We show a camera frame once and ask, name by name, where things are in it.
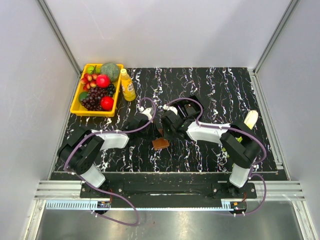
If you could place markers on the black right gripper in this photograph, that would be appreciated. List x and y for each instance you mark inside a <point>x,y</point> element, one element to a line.
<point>165,135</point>

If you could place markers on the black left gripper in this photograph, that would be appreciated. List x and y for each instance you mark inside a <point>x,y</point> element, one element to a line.
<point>153,132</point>

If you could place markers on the brown leather card holder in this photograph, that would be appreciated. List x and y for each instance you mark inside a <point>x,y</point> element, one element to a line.
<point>160,143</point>

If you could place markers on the black plastic card box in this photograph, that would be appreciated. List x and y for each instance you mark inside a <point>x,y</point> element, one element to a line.
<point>187,107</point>

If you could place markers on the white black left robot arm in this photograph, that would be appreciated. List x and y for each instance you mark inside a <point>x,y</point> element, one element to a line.
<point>82,161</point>

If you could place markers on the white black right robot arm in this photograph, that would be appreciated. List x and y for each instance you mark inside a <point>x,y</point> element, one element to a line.
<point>209,132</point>

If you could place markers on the yellow juice bottle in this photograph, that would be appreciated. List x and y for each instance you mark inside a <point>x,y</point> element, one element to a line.
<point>128,89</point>

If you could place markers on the red pomegranate lower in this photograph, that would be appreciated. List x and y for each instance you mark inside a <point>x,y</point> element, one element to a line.
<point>107,103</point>

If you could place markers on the red pomegranate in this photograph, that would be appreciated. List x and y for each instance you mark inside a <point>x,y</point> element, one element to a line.
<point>107,103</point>
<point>102,81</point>

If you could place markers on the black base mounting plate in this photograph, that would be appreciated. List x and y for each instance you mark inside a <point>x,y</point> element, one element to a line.
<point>173,190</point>

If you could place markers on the black grape bunch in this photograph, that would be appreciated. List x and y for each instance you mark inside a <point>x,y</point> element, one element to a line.
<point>110,90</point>

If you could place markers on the dark purple grape bunch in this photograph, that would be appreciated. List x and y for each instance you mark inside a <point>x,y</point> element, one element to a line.
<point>92,102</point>

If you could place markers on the red pomegranate upper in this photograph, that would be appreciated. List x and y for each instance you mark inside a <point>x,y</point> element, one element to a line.
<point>102,81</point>

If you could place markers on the green melon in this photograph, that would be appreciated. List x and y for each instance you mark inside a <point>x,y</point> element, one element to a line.
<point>112,70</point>

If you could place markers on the yellow plastic fruit tray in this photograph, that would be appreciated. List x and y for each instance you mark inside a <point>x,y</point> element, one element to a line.
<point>77,109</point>

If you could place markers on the green lime fruit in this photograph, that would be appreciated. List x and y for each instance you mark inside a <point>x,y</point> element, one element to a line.
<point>83,95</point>

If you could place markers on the small red fruit cluster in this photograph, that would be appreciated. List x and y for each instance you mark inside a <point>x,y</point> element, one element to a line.
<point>88,81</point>

